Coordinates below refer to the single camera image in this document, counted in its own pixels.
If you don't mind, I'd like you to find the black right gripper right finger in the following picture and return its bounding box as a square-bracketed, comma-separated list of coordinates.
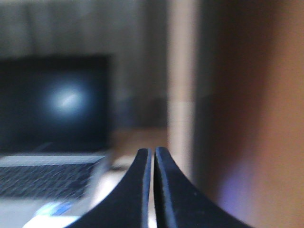
[154, 147, 248, 228]

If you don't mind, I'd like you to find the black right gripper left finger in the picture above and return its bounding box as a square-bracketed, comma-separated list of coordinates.
[70, 148, 152, 228]

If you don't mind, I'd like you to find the wooden phone holder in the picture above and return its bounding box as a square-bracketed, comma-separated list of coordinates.
[168, 0, 304, 228]

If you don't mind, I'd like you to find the silver laptop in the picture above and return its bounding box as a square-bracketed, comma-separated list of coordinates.
[0, 55, 112, 228]

